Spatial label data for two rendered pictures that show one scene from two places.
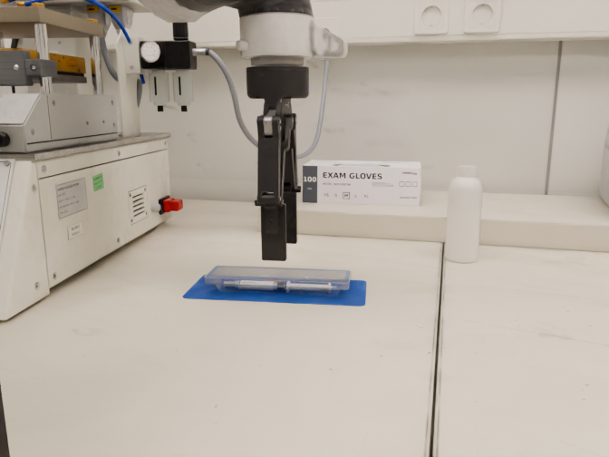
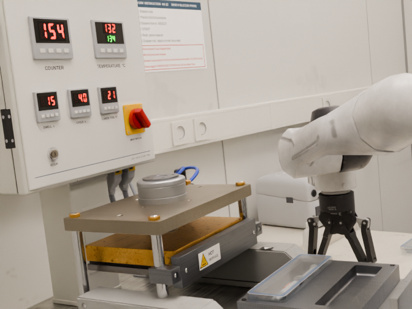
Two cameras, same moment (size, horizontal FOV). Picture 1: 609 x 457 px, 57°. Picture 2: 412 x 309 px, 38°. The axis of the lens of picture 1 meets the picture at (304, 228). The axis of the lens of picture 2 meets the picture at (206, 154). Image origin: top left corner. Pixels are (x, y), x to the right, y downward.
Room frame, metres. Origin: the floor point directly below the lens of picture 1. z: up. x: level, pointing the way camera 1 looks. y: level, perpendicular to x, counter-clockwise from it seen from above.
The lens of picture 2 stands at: (0.39, 1.29, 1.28)
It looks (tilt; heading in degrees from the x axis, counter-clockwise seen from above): 6 degrees down; 296
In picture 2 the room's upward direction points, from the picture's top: 6 degrees counter-clockwise
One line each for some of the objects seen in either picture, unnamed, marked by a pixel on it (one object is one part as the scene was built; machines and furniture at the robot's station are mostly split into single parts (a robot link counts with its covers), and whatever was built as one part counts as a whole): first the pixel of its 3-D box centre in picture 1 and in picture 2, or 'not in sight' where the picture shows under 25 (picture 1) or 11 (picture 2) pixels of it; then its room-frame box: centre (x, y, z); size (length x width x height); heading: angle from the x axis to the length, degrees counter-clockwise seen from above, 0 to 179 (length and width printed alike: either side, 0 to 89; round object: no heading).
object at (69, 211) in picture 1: (16, 202); not in sight; (0.86, 0.45, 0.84); 0.53 x 0.37 x 0.17; 174
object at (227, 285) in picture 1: (278, 282); not in sight; (0.70, 0.03, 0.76); 0.18 x 0.06 x 0.02; 83
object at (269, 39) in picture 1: (294, 43); (330, 177); (0.71, 0.01, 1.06); 0.13 x 0.12 x 0.05; 82
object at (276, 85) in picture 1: (278, 104); (337, 212); (0.70, 0.03, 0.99); 0.08 x 0.08 x 0.09
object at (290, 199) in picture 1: (285, 218); not in sight; (0.74, 0.03, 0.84); 0.03 x 0.01 x 0.07; 82
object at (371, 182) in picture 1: (362, 180); not in sight; (1.13, -0.12, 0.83); 0.23 x 0.12 x 0.07; 80
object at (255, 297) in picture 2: not in sight; (293, 280); (0.66, 0.49, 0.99); 0.18 x 0.06 x 0.02; 84
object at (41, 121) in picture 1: (58, 120); (252, 263); (0.78, 0.34, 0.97); 0.26 x 0.05 x 0.07; 174
